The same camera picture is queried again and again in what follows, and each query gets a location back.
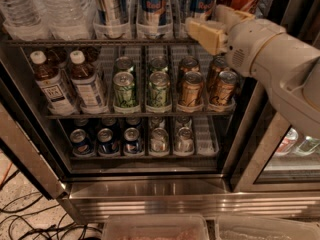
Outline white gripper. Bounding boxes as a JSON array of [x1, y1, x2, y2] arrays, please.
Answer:
[[185, 5, 286, 77]]

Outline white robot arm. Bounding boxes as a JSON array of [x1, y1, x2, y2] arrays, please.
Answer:
[[185, 5, 320, 139]]

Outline rear right gold can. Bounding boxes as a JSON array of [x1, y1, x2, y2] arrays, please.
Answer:
[[206, 55, 229, 90]]

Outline gold can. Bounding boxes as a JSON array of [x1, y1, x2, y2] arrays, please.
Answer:
[[209, 71, 238, 111], [178, 71, 204, 108], [206, 55, 229, 90], [177, 56, 200, 83]]

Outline rear left gold can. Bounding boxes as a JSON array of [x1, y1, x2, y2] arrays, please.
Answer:
[[177, 56, 200, 83]]

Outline front left gold can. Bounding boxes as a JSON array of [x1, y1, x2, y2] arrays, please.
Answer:
[[178, 71, 204, 108]]

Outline front right gold can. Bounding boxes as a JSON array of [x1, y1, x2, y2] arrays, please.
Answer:
[[209, 71, 238, 111]]

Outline middle redbull can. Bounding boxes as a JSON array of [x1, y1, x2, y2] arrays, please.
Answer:
[[140, 0, 166, 39]]

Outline rear right green can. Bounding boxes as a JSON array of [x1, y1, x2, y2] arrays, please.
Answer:
[[148, 56, 168, 74]]

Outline green can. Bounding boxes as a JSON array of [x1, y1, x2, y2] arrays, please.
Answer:
[[113, 71, 137, 108], [147, 71, 171, 112], [114, 56, 136, 76], [148, 56, 168, 74]]

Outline front right green can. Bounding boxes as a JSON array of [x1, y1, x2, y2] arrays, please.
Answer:
[[147, 71, 171, 112]]

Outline rear left green can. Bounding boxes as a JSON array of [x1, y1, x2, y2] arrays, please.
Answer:
[[114, 56, 136, 76]]

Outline left silver redbull can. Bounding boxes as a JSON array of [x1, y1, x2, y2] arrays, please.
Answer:
[[95, 0, 129, 39]]

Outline front left green can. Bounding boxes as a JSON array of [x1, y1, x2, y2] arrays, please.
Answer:
[[113, 71, 137, 108]]

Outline right blue pepsi can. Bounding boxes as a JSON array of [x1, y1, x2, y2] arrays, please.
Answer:
[[124, 127, 143, 155]]

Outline blue pepsi can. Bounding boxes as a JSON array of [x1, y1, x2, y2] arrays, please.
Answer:
[[70, 129, 94, 157], [124, 127, 143, 155], [97, 128, 119, 156]]

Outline glass fridge door right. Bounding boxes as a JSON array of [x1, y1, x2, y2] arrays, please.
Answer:
[[224, 81, 320, 192]]

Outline middle blue pepsi can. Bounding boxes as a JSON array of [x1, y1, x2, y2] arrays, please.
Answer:
[[97, 128, 119, 156]]

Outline left blue pepsi can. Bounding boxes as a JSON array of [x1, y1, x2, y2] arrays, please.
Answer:
[[70, 129, 94, 157]]

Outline right tea bottle white cap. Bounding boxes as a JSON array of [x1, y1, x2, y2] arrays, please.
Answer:
[[70, 50, 107, 114]]

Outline tea bottle white cap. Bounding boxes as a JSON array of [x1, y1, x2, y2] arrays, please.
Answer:
[[70, 50, 107, 114], [30, 51, 78, 116]]

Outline right clear water bottle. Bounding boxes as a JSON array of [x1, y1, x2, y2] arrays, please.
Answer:
[[42, 0, 90, 41]]

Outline clear water bottle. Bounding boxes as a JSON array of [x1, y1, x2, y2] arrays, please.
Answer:
[[42, 0, 90, 41], [0, 0, 50, 41]]

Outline left tea bottle white cap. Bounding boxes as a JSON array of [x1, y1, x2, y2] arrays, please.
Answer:
[[30, 51, 78, 116]]

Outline left clear water bottle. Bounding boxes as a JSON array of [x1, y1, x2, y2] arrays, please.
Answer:
[[0, 0, 50, 41]]

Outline right clear plastic bin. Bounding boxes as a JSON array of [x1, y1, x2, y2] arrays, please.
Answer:
[[215, 215, 320, 240]]

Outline clear plastic bin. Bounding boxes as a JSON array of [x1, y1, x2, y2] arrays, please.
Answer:
[[215, 215, 320, 240], [102, 214, 209, 240]]

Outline left clear plastic bin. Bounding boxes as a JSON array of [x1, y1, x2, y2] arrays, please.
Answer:
[[102, 214, 209, 240]]

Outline stainless steel fridge frame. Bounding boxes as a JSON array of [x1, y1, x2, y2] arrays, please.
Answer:
[[0, 0, 320, 225]]

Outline black floor cables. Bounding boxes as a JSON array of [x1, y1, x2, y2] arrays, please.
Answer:
[[0, 169, 102, 240]]

